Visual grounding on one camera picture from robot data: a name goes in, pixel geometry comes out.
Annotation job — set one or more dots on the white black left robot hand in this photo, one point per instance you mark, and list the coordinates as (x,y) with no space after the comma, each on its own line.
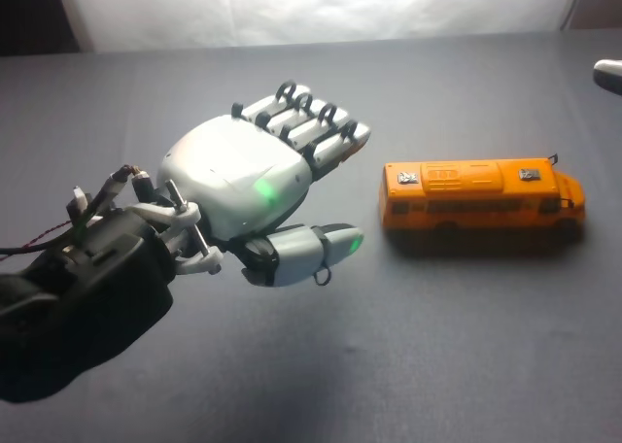
(233,171)

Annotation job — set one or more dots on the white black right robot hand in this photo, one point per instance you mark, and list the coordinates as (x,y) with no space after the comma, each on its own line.
(611,76)

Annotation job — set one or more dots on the yellow toy school bus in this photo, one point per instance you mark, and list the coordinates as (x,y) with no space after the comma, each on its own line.
(476,200)

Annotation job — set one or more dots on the white backdrop sheet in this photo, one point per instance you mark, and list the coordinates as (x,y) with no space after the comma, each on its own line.
(311,6)

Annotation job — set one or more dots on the grey table cloth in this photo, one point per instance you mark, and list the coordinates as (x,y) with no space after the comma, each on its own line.
(389,341)

